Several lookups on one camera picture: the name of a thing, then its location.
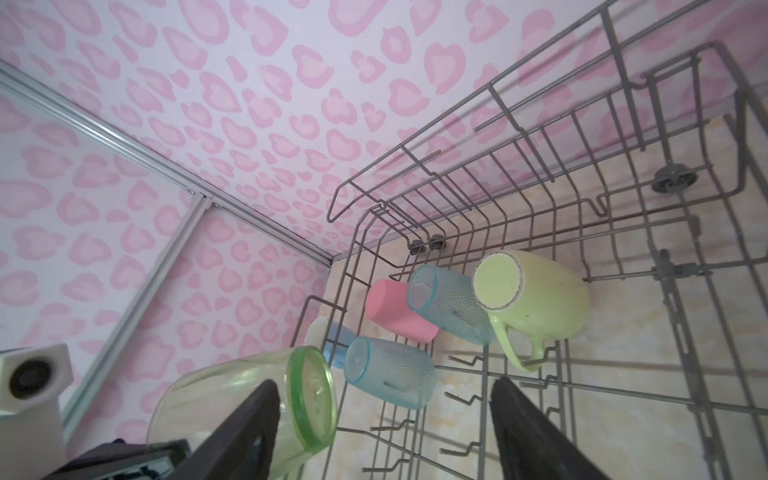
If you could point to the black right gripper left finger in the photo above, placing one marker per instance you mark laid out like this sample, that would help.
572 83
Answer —
242 446

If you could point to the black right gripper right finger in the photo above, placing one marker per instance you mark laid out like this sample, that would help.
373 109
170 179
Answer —
530 446

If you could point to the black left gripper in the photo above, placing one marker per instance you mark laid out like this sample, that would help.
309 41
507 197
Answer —
120 460

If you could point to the green transparent glass cup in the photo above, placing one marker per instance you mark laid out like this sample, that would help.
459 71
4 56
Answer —
196 404

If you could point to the blue handled white mug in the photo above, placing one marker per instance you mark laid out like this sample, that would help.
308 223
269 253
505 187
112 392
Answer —
331 338

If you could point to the cream green-handled mug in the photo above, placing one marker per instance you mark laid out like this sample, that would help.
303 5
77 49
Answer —
530 300

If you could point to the teal textured plastic cup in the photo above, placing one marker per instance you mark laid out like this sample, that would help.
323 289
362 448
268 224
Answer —
445 298

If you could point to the pink plastic cup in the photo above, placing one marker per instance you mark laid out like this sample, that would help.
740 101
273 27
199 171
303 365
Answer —
386 305

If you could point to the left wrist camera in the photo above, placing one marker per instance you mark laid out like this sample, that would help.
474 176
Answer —
32 380

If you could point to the grey wire dish rack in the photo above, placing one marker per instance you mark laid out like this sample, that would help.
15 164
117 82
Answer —
628 150

